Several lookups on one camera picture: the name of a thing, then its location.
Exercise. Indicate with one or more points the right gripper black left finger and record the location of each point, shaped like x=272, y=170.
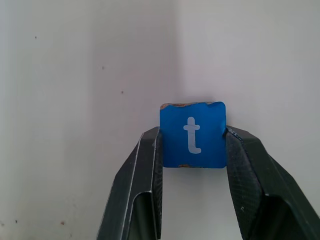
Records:
x=140, y=187

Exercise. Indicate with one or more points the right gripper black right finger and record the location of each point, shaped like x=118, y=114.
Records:
x=262, y=190

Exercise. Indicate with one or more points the blue letter tile t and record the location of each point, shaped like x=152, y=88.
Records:
x=192, y=135

